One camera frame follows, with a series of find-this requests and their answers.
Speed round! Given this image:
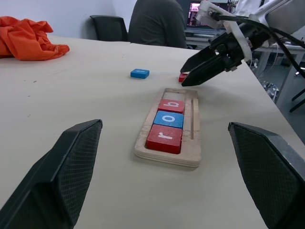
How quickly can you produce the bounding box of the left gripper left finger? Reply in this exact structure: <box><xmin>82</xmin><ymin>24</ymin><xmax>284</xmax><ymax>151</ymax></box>
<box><xmin>0</xmin><ymin>119</ymin><xmax>103</xmax><ymax>229</ymax></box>

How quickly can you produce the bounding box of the red letter tile r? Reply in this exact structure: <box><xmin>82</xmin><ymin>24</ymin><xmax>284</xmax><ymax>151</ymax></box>
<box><xmin>145</xmin><ymin>124</ymin><xmax>183</xmax><ymax>155</ymax></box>

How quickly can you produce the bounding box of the black office chair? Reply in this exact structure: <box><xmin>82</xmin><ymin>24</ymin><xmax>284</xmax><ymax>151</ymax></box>
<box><xmin>90</xmin><ymin>15</ymin><xmax>130</xmax><ymax>42</ymax></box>

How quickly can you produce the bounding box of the wooden letter tray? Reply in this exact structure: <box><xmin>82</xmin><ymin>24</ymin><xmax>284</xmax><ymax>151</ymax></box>
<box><xmin>134</xmin><ymin>87</ymin><xmax>202</xmax><ymax>168</ymax></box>

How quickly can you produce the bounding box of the blue letter tile o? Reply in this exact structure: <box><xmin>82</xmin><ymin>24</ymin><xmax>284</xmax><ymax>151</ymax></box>
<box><xmin>153</xmin><ymin>110</ymin><xmax>184</xmax><ymax>130</ymax></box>

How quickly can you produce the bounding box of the person in dark grey top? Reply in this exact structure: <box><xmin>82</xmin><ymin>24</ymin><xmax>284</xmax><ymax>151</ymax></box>
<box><xmin>128</xmin><ymin>0</ymin><xmax>188</xmax><ymax>49</ymax></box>

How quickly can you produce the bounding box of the computer monitor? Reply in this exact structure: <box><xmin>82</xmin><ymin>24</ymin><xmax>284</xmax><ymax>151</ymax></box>
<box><xmin>187</xmin><ymin>1</ymin><xmax>203</xmax><ymax>27</ymax></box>

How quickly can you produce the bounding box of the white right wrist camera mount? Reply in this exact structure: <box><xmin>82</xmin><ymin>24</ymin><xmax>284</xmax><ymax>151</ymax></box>
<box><xmin>195</xmin><ymin>0</ymin><xmax>253</xmax><ymax>62</ymax></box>

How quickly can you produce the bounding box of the blue letter tile t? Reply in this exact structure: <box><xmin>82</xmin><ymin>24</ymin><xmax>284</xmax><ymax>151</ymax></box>
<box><xmin>130</xmin><ymin>69</ymin><xmax>151</xmax><ymax>79</ymax></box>

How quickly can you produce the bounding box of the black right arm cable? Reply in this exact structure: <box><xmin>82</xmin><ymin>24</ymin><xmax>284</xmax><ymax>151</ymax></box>
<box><xmin>213</xmin><ymin>12</ymin><xmax>305</xmax><ymax>77</ymax></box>

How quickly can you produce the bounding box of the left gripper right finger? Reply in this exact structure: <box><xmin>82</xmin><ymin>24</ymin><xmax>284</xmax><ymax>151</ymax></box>
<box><xmin>228</xmin><ymin>122</ymin><xmax>305</xmax><ymax>229</ymax></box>

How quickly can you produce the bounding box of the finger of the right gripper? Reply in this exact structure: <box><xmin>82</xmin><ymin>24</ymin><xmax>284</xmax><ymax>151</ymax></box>
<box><xmin>181</xmin><ymin>55</ymin><xmax>230</xmax><ymax>87</ymax></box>
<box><xmin>180</xmin><ymin>46</ymin><xmax>217</xmax><ymax>73</ymax></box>

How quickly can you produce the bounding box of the white desk with grey legs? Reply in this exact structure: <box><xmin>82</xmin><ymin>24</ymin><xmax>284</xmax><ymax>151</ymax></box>
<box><xmin>250</xmin><ymin>42</ymin><xmax>305</xmax><ymax>108</ymax></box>

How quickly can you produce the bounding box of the red letter tile b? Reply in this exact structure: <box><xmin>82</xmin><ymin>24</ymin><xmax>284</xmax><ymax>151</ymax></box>
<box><xmin>157</xmin><ymin>99</ymin><xmax>186</xmax><ymax>114</ymax></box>

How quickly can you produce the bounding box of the crumpled orange cloth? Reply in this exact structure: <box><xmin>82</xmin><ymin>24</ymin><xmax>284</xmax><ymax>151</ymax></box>
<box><xmin>0</xmin><ymin>16</ymin><xmax>71</xmax><ymax>61</ymax></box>

